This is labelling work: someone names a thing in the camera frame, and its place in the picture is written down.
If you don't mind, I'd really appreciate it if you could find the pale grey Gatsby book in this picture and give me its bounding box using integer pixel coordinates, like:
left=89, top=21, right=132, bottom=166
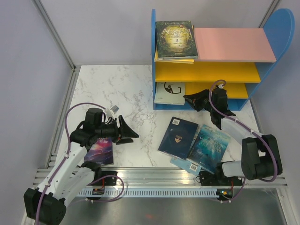
left=154, top=82, right=185, bottom=105

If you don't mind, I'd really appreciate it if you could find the blue pink yellow bookshelf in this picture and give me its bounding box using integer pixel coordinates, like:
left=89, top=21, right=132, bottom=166
left=151, top=8, right=295, bottom=111

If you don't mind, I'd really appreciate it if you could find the purple galaxy Crusoe book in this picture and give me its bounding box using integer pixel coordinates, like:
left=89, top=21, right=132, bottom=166
left=84, top=138, right=114, bottom=166

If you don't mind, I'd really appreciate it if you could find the aluminium mounting rail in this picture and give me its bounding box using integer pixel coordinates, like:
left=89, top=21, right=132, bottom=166
left=33, top=167, right=288, bottom=188

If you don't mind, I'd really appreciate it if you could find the aluminium left frame post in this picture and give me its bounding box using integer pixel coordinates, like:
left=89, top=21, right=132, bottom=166
left=31, top=0, right=78, bottom=71

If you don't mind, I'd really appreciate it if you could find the aluminium frame post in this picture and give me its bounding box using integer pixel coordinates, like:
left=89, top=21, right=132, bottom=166
left=31, top=0, right=78, bottom=71
left=258, top=0, right=281, bottom=28

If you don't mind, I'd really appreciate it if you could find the light blue barcode book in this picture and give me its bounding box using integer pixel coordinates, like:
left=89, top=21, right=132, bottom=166
left=170, top=157, right=201, bottom=176

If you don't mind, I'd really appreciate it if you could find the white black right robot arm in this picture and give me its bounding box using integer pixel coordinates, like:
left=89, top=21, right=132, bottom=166
left=184, top=87, right=283, bottom=185

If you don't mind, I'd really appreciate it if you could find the green Alice Wonderland book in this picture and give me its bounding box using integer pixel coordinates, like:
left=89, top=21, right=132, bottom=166
left=155, top=20, right=199, bottom=60

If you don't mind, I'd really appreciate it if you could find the teal underwater book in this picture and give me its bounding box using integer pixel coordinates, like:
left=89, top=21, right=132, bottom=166
left=187, top=125, right=231, bottom=174

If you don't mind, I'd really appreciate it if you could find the yellow Little Prince book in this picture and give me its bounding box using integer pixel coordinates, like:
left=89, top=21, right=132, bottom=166
left=154, top=24, right=195, bottom=64

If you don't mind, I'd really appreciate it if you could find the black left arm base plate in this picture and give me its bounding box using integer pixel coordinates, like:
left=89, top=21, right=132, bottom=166
left=93, top=171, right=118, bottom=188

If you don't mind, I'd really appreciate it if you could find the dark navy blue book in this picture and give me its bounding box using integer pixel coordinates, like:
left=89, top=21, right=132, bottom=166
left=158, top=117, right=198, bottom=160

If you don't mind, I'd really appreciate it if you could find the white slotted cable duct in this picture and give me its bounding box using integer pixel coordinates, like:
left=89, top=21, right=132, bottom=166
left=77, top=187, right=219, bottom=198

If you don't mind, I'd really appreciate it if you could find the aluminium right frame post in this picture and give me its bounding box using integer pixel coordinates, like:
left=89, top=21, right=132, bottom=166
left=258, top=0, right=281, bottom=28

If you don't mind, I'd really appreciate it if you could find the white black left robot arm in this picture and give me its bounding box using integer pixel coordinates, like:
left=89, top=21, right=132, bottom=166
left=23, top=105, right=139, bottom=225

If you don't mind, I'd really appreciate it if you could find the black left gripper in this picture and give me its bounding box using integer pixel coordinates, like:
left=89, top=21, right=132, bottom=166
left=95, top=115, right=138, bottom=145

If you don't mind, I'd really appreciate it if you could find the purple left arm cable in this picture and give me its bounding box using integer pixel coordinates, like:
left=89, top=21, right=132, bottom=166
left=34, top=102, right=108, bottom=223

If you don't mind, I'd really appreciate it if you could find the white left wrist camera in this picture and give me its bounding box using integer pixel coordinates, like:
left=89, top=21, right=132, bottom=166
left=105, top=105, right=119, bottom=118

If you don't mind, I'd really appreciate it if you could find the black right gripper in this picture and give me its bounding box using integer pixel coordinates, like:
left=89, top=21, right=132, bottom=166
left=183, top=89, right=215, bottom=113

